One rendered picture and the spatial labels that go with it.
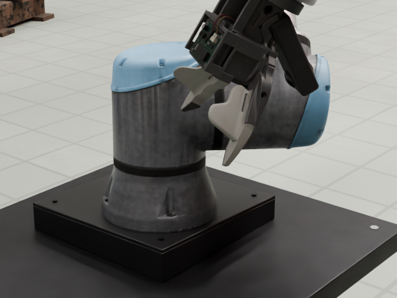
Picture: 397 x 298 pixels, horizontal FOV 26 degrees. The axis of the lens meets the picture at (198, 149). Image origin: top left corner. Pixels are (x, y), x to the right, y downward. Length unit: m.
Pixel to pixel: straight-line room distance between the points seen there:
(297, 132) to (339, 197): 1.04
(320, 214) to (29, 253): 0.51
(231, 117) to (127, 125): 0.37
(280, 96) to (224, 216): 0.22
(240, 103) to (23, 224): 0.64
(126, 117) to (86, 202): 0.21
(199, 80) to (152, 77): 0.22
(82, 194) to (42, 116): 1.54
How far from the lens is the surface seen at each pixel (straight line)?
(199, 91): 1.09
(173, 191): 1.34
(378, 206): 2.33
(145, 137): 1.31
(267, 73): 0.99
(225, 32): 0.97
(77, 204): 1.47
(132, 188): 1.35
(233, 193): 1.51
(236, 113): 0.99
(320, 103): 1.34
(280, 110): 1.32
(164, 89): 1.29
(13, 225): 1.52
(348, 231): 1.49
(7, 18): 4.33
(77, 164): 2.58
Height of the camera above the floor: 0.95
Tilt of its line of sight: 21 degrees down
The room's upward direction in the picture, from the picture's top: straight up
